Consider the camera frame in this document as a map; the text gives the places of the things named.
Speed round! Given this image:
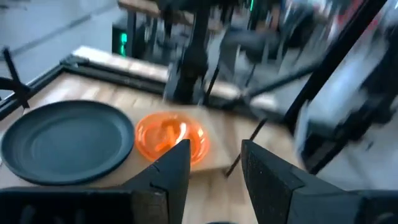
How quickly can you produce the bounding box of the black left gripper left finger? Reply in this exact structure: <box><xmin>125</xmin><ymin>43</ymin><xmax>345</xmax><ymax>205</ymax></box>
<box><xmin>123</xmin><ymin>139</ymin><xmax>191</xmax><ymax>224</ymax></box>

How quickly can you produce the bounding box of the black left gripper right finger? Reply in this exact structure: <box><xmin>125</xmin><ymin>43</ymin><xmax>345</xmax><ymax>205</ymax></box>
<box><xmin>241</xmin><ymin>139</ymin><xmax>346</xmax><ymax>224</ymax></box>

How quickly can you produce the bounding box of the orange transparent plate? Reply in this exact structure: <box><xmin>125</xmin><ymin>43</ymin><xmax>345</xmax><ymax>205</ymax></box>
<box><xmin>135</xmin><ymin>111</ymin><xmax>211</xmax><ymax>166</ymax></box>

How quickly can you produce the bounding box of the dark grey round plate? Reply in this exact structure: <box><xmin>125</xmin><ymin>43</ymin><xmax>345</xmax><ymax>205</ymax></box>
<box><xmin>0</xmin><ymin>100</ymin><xmax>136</xmax><ymax>187</ymax></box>

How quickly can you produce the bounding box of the black metal stand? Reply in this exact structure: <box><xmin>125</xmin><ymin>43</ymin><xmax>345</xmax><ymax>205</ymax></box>
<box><xmin>118</xmin><ymin>0</ymin><xmax>164</xmax><ymax>60</ymax></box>

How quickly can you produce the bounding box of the black box with green light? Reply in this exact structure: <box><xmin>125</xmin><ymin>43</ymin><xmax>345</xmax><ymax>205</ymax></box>
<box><xmin>111</xmin><ymin>24</ymin><xmax>129</xmax><ymax>58</ymax></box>

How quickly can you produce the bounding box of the black aluminium table frame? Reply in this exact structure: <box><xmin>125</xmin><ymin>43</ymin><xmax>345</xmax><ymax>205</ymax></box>
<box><xmin>0</xmin><ymin>54</ymin><xmax>280</xmax><ymax>122</ymax></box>

